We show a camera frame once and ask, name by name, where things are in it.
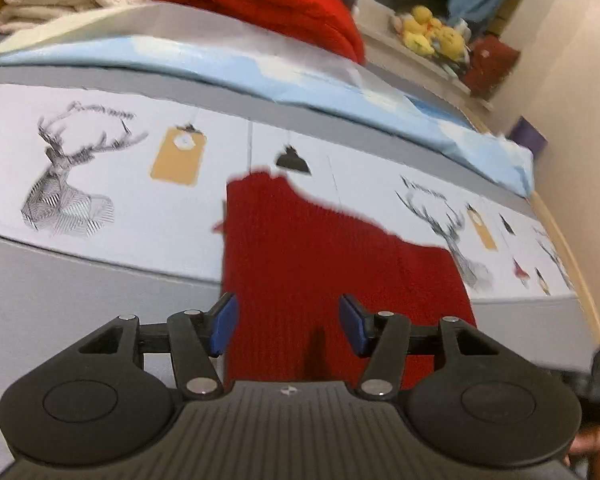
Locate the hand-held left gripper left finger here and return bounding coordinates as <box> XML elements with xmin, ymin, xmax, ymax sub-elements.
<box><xmin>79</xmin><ymin>292</ymin><xmax>239</xmax><ymax>402</ymax></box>

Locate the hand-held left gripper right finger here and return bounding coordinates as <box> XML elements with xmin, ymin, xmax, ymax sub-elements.
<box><xmin>338</xmin><ymin>293</ymin><xmax>502</xmax><ymax>402</ymax></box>

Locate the red knit sweater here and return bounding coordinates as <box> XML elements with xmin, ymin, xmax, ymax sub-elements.
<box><xmin>212</xmin><ymin>170</ymin><xmax>478</xmax><ymax>392</ymax></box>

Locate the deer printed bed sheet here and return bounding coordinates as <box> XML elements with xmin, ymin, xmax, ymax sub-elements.
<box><xmin>0</xmin><ymin>67</ymin><xmax>600</xmax><ymax>401</ymax></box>

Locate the purple container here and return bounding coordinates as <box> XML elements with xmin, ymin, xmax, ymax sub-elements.
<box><xmin>509</xmin><ymin>116</ymin><xmax>549</xmax><ymax>152</ymax></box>

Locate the light blue quilt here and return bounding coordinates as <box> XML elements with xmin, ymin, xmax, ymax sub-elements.
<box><xmin>0</xmin><ymin>2</ymin><xmax>536</xmax><ymax>200</ymax></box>

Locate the white ledge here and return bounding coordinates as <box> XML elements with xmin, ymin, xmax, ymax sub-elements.
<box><xmin>352</xmin><ymin>0</ymin><xmax>496</xmax><ymax>113</ymax></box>

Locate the red bag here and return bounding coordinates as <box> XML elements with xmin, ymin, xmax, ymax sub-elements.
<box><xmin>461</xmin><ymin>35</ymin><xmax>524</xmax><ymax>102</ymax></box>

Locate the yellow plush toy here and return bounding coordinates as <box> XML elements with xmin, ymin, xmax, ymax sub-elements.
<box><xmin>430</xmin><ymin>22</ymin><xmax>469</xmax><ymax>59</ymax></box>
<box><xmin>400</xmin><ymin>5</ymin><xmax>438</xmax><ymax>57</ymax></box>

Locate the folded red cloth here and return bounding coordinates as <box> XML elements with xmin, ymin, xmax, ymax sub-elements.
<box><xmin>156</xmin><ymin>0</ymin><xmax>367</xmax><ymax>65</ymax></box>

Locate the wooden bed frame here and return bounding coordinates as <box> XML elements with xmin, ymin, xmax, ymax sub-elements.
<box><xmin>460</xmin><ymin>105</ymin><xmax>600</xmax><ymax>343</ymax></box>

